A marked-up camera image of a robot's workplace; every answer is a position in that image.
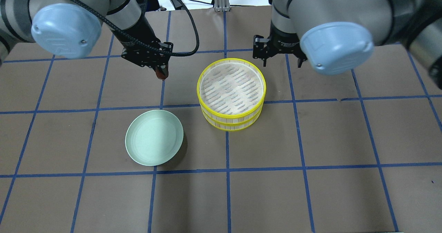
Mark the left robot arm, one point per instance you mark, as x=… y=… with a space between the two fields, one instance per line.
x=71 y=28

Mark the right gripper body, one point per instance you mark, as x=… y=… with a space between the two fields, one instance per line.
x=285 y=39

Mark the brown bun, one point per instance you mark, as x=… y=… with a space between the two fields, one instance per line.
x=162 y=73

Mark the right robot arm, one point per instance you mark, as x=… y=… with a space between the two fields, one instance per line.
x=338 y=35

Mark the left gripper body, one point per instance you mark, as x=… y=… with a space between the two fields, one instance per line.
x=137 y=37

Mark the yellow steamer bottom layer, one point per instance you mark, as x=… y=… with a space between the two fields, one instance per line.
x=232 y=124

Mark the yellow steamer top layer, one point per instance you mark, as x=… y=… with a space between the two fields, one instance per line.
x=231 y=88

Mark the yellow steamer layer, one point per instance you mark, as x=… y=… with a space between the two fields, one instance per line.
x=231 y=88
x=232 y=124

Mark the white steamer cloth liner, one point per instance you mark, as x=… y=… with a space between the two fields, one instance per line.
x=230 y=86

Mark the green plate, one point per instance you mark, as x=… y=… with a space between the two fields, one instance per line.
x=154 y=137

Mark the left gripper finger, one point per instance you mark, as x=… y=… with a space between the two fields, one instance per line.
x=160 y=65

